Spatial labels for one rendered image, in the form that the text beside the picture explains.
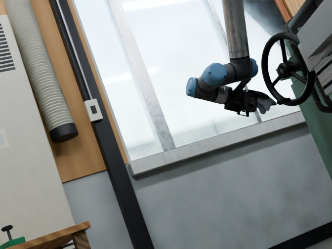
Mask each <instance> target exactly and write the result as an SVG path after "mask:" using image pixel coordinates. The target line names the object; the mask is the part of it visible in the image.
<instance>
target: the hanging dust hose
mask: <svg viewBox="0 0 332 249"><path fill-rule="evenodd" d="M3 4H4V7H5V10H6V13H7V15H8V17H9V20H10V24H11V27H12V30H13V33H14V36H15V39H16V42H17V45H18V48H19V51H20V54H21V58H22V61H23V64H24V66H25V69H26V72H27V74H28V77H29V80H30V83H31V85H32V88H33V91H34V93H35V96H36V99H37V101H38V104H39V106H40V109H41V112H42V115H43V117H44V120H45V123H46V125H47V128H48V131H49V134H50V137H51V140H52V142H53V143H61V142H65V141H68V140H71V139H73V138H75V137H76V136H77V135H78V134H79V133H78V130H77V127H76V125H75V123H74V120H73V117H72V115H71V112H70V109H69V106H68V104H67V101H66V99H65V96H64V93H63V91H62V88H61V85H60V83H59V80H58V78H57V75H56V73H55V70H54V67H53V65H52V62H51V59H50V57H49V54H48V51H47V49H46V46H45V42H44V40H43V37H42V34H41V31H40V28H39V25H38V22H37V19H36V17H35V13H34V10H33V7H32V4H31V1H30V0H3Z"/></svg>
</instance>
